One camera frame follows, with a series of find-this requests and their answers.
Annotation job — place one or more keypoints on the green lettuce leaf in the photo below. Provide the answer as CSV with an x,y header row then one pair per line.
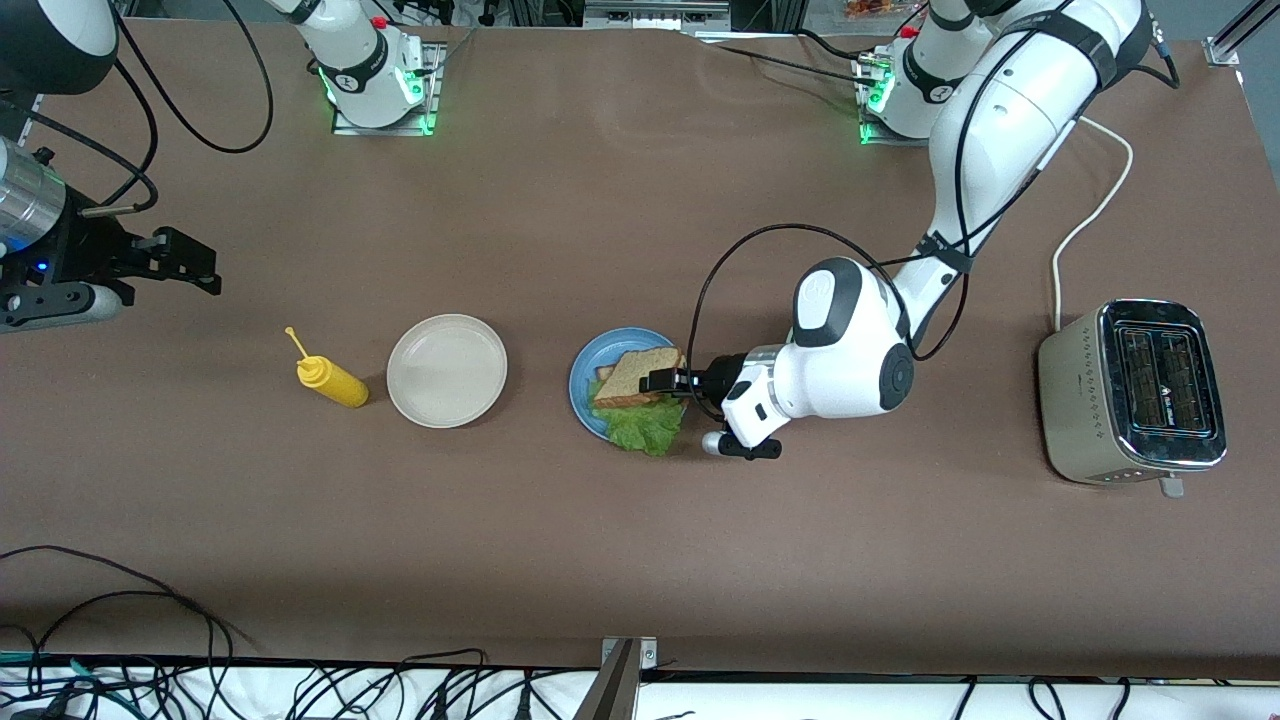
x,y
645,425

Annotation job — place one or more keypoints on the aluminium frame bar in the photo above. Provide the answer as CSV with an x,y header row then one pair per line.
x,y
650,15

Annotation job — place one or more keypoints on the metal table corner bracket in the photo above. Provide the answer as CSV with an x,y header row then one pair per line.
x,y
1220,52

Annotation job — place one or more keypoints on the dark aluminium profile post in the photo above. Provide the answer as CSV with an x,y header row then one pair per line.
x,y
610,690

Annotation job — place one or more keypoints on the beige chrome toaster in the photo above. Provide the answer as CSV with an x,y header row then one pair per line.
x,y
1080,410

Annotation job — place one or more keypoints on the metal table edge bracket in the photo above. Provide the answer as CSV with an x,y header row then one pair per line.
x,y
645,652

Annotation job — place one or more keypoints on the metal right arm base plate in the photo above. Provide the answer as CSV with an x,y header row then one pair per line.
x,y
433,75

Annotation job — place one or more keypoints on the yellow mustard squeeze bottle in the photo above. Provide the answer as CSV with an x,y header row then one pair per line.
x,y
335,380

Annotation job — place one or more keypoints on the beige round plate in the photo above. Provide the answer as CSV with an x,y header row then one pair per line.
x,y
446,371

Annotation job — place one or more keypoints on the blue round plate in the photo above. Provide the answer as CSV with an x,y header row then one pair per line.
x,y
590,360

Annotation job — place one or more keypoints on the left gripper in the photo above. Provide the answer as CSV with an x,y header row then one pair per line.
x,y
716,379

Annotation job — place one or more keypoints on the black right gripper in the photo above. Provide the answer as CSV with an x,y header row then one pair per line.
x,y
82,256

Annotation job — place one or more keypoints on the orange snack packet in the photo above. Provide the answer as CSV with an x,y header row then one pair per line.
x,y
870,8

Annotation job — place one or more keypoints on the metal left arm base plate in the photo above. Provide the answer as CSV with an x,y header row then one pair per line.
x,y
870,135

